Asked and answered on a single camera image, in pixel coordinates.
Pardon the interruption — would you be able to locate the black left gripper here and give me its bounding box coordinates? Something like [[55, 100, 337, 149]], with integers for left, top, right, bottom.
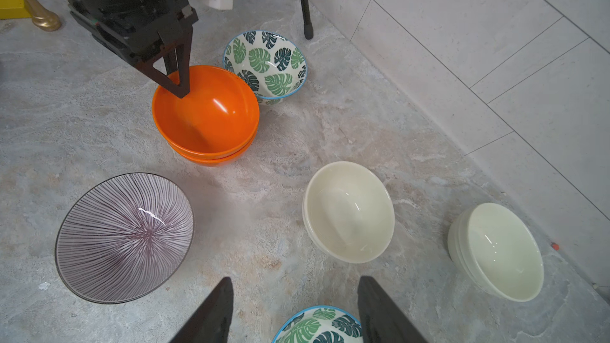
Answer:
[[68, 0, 198, 98]]

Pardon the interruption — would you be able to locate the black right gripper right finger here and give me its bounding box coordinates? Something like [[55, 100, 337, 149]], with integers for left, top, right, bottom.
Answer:
[[357, 276, 427, 343]]

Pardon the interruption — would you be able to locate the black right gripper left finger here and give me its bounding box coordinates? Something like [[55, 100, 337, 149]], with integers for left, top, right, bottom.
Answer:
[[170, 277, 234, 343]]

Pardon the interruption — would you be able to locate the green leaf pattern bowl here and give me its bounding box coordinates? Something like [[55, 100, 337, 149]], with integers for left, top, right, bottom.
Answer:
[[272, 306, 364, 343]]

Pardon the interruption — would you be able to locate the orange plastic bowl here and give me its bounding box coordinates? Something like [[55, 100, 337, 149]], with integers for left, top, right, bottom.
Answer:
[[166, 125, 260, 168], [151, 65, 260, 166]]

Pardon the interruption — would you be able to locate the cream ceramic bowl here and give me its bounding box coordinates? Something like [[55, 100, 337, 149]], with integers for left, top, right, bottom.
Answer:
[[302, 161, 396, 264], [447, 203, 544, 303]]

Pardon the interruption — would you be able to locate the purple striped bowl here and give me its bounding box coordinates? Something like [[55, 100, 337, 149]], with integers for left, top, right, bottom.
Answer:
[[55, 172, 195, 304]]

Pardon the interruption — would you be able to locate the gold chess piece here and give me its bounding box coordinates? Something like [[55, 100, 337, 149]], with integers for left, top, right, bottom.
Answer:
[[24, 0, 62, 32]]

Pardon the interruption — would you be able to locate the yellow block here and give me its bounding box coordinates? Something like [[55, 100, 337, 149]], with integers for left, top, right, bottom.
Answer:
[[0, 0, 31, 20]]

